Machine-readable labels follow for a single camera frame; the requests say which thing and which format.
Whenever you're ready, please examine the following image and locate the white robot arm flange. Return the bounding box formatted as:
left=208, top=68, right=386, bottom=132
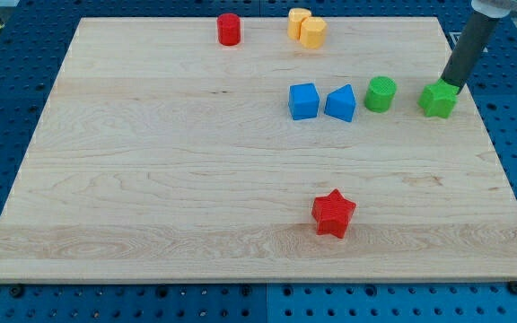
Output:
left=470, top=0, right=517, bottom=19

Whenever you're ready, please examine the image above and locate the wooden board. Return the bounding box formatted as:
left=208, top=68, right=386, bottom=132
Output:
left=0, top=17, right=517, bottom=284

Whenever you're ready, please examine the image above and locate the blue cube block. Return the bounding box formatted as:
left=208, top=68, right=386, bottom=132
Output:
left=288, top=83, right=320, bottom=120

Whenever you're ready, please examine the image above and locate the red star block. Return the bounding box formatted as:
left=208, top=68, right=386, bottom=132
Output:
left=311, top=188, right=357, bottom=239

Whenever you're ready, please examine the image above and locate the blue triangle block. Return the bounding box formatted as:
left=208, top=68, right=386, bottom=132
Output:
left=324, top=84, right=356, bottom=122

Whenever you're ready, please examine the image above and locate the green cylinder block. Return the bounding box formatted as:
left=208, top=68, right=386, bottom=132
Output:
left=364, top=76, right=397, bottom=113

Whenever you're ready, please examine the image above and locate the red cylinder block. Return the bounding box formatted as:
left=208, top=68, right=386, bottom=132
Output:
left=216, top=13, right=241, bottom=46

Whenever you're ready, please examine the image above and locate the yellow hexagon block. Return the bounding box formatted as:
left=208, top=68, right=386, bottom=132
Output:
left=299, top=17, right=328, bottom=49

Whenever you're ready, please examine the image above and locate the yellow cylinder block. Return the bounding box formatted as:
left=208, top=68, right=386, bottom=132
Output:
left=287, top=7, right=311, bottom=40

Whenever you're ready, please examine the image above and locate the green star block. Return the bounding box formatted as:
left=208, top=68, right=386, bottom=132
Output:
left=417, top=78, right=460, bottom=118

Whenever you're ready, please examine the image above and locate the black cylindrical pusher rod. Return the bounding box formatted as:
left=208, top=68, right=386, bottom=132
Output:
left=441, top=11, right=499, bottom=92

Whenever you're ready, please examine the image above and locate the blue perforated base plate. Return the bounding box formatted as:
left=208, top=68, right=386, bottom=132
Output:
left=0, top=0, right=517, bottom=322

